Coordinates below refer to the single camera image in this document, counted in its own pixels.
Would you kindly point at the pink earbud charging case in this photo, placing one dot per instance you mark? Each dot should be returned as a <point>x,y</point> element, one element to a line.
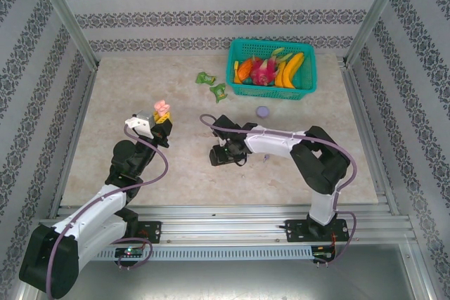
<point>161,106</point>

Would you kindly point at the purple earbud charging case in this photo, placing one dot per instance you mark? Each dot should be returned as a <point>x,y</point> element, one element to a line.
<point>263,111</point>

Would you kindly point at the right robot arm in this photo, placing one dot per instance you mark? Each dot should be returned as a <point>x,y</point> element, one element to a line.
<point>267,142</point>

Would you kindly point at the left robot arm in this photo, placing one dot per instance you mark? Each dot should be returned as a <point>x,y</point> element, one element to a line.
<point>95,219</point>

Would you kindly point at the green snack packet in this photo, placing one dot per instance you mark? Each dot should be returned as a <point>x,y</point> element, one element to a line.
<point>219,92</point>
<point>205,78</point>

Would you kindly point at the teal plastic basket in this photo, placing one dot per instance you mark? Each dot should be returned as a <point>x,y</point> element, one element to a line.
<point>270,94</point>

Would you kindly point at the orange toy mango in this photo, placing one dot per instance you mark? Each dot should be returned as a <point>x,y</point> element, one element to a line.
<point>244,70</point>

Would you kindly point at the yellow toy fruit piece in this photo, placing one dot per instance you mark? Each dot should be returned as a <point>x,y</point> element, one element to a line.
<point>236,66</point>

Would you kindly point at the pink toy dragon fruit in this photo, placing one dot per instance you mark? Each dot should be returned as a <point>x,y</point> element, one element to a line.
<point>262,71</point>

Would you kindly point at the yellow toy banana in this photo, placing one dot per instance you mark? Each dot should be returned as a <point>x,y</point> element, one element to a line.
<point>280,77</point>
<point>293,64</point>

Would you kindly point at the small circuit board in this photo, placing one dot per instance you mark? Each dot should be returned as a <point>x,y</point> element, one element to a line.
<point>321,255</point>
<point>130,251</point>

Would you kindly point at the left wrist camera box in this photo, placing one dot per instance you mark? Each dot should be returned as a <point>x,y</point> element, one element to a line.
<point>140,124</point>

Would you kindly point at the aluminium side rail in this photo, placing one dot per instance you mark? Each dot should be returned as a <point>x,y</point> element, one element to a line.
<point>82,110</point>
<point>358,103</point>

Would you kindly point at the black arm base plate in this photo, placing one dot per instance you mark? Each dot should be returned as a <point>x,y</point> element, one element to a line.
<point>154,231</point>
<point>295,231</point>

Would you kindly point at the aluminium mounting rail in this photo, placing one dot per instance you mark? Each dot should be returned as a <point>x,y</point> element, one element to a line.
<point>218,224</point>

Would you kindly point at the aluminium frame post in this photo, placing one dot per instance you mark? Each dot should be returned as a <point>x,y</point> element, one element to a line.
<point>374,15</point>
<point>67,15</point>

